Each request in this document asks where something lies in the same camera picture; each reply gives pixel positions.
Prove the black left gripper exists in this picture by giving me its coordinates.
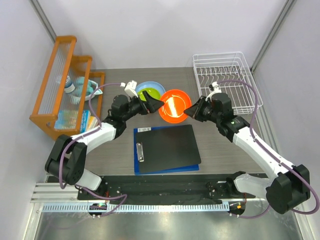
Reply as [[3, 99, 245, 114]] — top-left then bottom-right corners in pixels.
[[122, 91, 164, 122]]

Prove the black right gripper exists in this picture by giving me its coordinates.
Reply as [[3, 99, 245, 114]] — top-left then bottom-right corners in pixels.
[[184, 96, 221, 124]]

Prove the green plate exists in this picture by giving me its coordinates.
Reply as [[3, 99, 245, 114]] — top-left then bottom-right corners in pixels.
[[137, 87, 161, 102]]

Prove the blue plate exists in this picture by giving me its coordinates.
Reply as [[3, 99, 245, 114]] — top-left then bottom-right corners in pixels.
[[135, 81, 166, 96]]

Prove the orange plate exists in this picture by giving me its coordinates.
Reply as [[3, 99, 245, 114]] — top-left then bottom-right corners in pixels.
[[158, 89, 192, 124]]

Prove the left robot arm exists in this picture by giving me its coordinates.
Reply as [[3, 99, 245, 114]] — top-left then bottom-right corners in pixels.
[[44, 91, 164, 200]]

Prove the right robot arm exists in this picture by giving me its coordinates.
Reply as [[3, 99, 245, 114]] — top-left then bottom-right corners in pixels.
[[184, 93, 310, 214]]

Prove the orange wooden shelf rack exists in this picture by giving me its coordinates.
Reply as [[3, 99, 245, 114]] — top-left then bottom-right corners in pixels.
[[29, 35, 105, 140]]

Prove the black clipboard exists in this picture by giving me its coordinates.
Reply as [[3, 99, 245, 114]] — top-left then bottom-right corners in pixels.
[[133, 124, 202, 175]]

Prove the blue folder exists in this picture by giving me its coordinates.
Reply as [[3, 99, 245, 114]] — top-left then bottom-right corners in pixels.
[[133, 125, 200, 176]]

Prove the white and teal bowl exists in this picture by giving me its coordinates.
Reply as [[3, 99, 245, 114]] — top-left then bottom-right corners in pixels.
[[85, 79, 103, 101]]

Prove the teal scrub brush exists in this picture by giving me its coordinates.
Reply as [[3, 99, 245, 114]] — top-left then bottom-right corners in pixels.
[[70, 76, 85, 105]]

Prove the small white blue jar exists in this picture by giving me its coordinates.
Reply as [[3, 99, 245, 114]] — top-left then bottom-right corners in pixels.
[[64, 75, 75, 94]]

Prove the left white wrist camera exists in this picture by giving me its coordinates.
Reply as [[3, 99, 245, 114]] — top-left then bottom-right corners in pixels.
[[120, 80, 138, 98]]

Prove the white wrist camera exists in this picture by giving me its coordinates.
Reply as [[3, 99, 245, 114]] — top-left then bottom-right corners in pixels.
[[208, 81, 222, 97], [120, 80, 138, 98]]

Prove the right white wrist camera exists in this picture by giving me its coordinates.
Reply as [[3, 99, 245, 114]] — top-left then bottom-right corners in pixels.
[[208, 81, 222, 97]]

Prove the white wire dish rack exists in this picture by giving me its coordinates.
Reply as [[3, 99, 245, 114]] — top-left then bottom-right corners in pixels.
[[192, 51, 263, 115]]

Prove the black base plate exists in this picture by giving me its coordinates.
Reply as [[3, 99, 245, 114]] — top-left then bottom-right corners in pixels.
[[76, 174, 256, 206]]

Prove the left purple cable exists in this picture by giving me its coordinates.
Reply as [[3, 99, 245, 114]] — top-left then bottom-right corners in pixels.
[[58, 82, 129, 217]]

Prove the aluminium frame rail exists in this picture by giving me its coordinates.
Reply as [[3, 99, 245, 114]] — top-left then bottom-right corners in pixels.
[[29, 179, 306, 213]]

